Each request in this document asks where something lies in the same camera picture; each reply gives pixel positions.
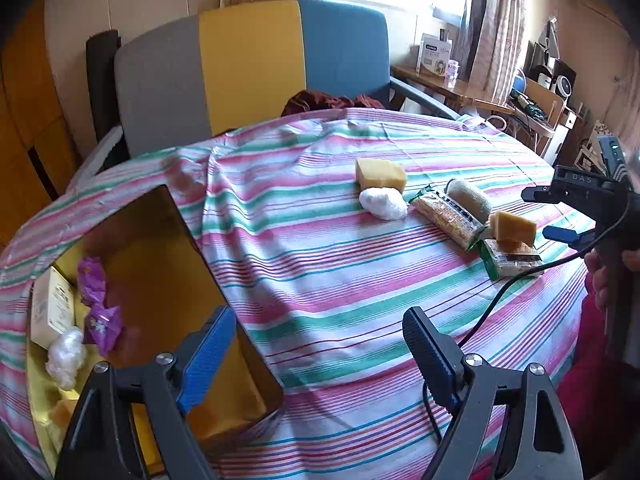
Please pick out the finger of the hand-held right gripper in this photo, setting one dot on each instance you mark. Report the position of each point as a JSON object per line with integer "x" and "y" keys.
{"x": 562, "y": 234}
{"x": 540, "y": 193}

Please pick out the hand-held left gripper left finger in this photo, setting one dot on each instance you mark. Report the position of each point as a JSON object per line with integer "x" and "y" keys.
{"x": 205, "y": 360}

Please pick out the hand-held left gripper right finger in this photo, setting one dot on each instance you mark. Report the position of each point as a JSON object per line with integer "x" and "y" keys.
{"x": 430, "y": 355}

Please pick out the yellow sponge block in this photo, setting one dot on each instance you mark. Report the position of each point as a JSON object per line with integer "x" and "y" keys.
{"x": 512, "y": 227}
{"x": 381, "y": 175}

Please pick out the green-edged snack packet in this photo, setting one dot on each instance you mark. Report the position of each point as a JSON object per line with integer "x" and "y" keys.
{"x": 510, "y": 260}

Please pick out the pale sock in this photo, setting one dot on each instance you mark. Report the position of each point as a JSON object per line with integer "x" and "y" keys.
{"x": 470, "y": 199}

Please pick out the gold rectangular tin box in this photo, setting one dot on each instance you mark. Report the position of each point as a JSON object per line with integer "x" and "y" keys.
{"x": 165, "y": 280}

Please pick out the corn cob packet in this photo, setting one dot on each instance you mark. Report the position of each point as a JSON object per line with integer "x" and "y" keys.
{"x": 447, "y": 217}

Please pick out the purple snack packet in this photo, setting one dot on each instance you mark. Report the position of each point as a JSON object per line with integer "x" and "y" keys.
{"x": 102, "y": 329}
{"x": 92, "y": 279}

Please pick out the white ball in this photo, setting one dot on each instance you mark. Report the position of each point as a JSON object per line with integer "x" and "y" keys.
{"x": 65, "y": 357}
{"x": 382, "y": 204}

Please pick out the white carton box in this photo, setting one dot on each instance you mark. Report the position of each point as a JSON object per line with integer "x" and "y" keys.
{"x": 52, "y": 305}

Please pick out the person's right hand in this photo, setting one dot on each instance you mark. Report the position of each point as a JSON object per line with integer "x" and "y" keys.
{"x": 597, "y": 280}

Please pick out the striped pink green tablecloth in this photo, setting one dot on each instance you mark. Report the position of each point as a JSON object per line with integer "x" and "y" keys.
{"x": 325, "y": 270}

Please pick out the wooden desk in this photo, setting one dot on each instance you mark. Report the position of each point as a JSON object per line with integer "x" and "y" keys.
{"x": 440, "y": 87}

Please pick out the small purple bottle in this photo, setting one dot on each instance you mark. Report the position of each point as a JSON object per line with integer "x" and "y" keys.
{"x": 452, "y": 71}

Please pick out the person's red clothing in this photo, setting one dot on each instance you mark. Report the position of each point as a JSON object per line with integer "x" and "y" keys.
{"x": 600, "y": 410}

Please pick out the white printed box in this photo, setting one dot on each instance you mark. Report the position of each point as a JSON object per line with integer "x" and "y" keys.
{"x": 434, "y": 57}

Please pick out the dark red cloth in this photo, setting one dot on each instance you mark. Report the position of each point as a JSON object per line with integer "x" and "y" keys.
{"x": 325, "y": 102}

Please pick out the white foam piece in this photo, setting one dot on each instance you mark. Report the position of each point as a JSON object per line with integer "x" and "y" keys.
{"x": 107, "y": 147}

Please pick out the wooden wardrobe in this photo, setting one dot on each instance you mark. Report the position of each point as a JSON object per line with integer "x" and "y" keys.
{"x": 30, "y": 125}

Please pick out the black rolled mat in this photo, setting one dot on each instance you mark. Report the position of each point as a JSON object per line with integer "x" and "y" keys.
{"x": 102, "y": 80}

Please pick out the grey yellow blue chair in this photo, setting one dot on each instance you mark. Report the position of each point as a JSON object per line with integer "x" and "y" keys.
{"x": 250, "y": 60}

